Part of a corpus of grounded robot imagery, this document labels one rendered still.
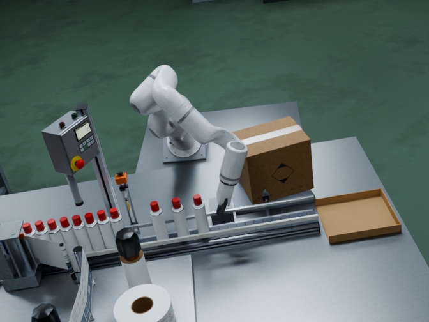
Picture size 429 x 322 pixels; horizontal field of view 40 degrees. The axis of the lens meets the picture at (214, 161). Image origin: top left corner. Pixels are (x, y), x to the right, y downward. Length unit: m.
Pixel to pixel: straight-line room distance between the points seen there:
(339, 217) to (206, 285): 0.66
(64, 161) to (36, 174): 2.73
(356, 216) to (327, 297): 0.48
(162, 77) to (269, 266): 0.87
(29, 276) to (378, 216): 1.48
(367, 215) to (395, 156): 1.91
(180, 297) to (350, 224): 0.80
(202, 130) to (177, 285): 0.61
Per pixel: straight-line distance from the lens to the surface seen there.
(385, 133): 4.78
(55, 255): 2.51
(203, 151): 3.12
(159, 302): 2.10
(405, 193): 4.15
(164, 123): 2.70
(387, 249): 2.48
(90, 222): 2.49
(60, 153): 2.34
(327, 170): 2.92
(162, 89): 2.28
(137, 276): 2.25
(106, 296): 2.40
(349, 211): 2.66
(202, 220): 2.46
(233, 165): 2.30
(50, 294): 2.51
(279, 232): 2.52
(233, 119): 3.44
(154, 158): 3.22
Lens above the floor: 2.50
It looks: 33 degrees down
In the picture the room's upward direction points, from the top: 10 degrees counter-clockwise
